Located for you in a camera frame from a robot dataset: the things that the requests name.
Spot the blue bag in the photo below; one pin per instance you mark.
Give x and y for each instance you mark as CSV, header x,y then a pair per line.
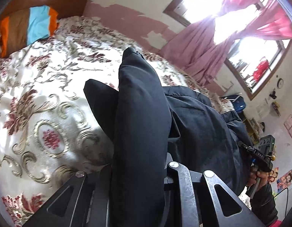
x,y
239,102

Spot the large wooden window frame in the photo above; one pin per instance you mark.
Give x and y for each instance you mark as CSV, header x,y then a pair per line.
x,y
174,7

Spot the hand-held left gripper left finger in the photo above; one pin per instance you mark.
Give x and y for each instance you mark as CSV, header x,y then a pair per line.
x,y
86,182

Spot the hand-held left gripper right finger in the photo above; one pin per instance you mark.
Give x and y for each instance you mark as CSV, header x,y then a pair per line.
x,y
183,186

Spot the small yellow shelf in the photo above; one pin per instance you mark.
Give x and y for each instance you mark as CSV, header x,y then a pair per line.
x,y
251,128

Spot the person's right hand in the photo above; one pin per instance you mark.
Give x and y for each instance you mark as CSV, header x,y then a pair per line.
x,y
263,178

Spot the red hanging clothes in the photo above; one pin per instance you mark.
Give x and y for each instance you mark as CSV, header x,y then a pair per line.
x,y
260,69

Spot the floral satin blanket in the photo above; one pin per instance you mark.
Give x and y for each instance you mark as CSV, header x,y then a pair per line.
x,y
41,99

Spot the pink wall papers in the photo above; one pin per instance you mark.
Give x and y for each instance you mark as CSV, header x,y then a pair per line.
x,y
291,125

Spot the small wooden window frame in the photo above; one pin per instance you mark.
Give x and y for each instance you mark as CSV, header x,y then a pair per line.
x,y
250,89

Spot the round wall clock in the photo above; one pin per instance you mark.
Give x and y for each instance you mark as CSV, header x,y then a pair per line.
x,y
280,83

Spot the black jacket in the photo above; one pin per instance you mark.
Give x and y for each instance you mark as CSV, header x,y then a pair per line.
x,y
141,123

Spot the person's right forearm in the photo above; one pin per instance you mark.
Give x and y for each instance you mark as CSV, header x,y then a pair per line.
x,y
264,205

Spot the yellow wall ornament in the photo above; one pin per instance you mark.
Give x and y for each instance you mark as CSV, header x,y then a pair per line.
x,y
276,108

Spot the striped orange blue pillow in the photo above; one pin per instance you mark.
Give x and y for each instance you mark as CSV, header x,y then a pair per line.
x,y
37,23

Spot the pink curtain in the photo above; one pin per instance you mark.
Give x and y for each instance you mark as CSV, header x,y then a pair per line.
x,y
195,45

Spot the black wall fixture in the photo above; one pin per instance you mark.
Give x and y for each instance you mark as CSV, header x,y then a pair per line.
x,y
272,94

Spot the white wall paper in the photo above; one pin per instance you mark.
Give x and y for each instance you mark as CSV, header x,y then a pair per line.
x,y
262,108

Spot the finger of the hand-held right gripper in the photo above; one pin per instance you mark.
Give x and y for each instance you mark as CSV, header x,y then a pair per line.
x,y
247,147

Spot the colourful cartoon wall poster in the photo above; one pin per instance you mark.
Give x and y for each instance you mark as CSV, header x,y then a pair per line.
x,y
285,179

